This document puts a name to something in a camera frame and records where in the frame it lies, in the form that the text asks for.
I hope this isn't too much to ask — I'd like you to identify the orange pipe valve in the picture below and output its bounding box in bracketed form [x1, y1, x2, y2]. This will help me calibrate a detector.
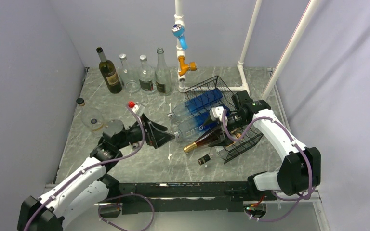
[178, 55, 197, 77]

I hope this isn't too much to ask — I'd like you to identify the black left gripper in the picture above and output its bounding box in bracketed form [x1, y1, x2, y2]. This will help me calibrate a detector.
[116, 113, 174, 149]

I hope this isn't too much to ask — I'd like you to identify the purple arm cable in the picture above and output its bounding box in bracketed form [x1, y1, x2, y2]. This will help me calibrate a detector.
[221, 110, 317, 223]
[24, 102, 155, 231]

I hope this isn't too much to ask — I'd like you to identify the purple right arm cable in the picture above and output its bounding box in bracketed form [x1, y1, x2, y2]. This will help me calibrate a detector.
[221, 110, 317, 223]

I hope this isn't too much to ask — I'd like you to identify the clear blue bottle lower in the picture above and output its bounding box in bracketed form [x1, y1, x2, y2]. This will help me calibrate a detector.
[173, 111, 218, 140]

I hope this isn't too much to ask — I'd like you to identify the clear black-capped bottle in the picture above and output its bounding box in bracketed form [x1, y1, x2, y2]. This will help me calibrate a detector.
[198, 145, 235, 166]

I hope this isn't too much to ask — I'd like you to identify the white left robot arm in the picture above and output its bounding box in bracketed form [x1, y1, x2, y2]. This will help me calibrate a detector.
[17, 114, 175, 231]

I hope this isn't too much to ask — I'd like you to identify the clear bottle dark label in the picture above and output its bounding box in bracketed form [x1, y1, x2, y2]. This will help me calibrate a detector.
[119, 53, 140, 93]

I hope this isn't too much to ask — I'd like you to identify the black wire wine rack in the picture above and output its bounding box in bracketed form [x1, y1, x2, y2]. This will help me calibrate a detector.
[185, 76, 263, 164]

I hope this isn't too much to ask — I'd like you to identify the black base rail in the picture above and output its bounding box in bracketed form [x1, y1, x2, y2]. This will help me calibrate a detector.
[102, 181, 276, 215]

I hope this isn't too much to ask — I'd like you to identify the white diagonal pole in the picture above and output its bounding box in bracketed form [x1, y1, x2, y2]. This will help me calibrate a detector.
[261, 0, 321, 100]

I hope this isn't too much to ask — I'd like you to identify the brown gold-capped wine bottle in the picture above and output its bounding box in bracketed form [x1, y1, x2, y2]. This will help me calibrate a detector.
[183, 128, 222, 153]

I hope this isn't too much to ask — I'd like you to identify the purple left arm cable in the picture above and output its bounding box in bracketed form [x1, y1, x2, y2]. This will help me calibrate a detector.
[24, 102, 155, 231]

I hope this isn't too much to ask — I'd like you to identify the clear blue bottle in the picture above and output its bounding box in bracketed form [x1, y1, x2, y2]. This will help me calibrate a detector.
[167, 89, 223, 119]
[173, 111, 218, 140]

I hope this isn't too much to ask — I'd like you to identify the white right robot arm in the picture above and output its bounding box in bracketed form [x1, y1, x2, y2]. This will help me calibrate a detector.
[205, 91, 321, 200]

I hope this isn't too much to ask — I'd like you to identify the clear blue bottle upper left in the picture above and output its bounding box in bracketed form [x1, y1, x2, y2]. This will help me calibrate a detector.
[167, 89, 223, 119]

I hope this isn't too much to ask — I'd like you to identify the dark green wine bottle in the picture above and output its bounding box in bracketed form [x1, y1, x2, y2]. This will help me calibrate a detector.
[96, 47, 122, 94]

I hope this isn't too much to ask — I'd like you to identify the white PVC pipe frame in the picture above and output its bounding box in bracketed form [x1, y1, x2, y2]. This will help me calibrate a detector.
[174, 0, 264, 96]

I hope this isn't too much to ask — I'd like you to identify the tall clear open-neck bottle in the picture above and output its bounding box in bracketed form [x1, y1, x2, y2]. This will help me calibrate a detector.
[155, 48, 172, 96]

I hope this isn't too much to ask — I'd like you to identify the round clear flask bottle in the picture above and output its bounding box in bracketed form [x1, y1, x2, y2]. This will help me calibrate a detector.
[76, 97, 107, 137]

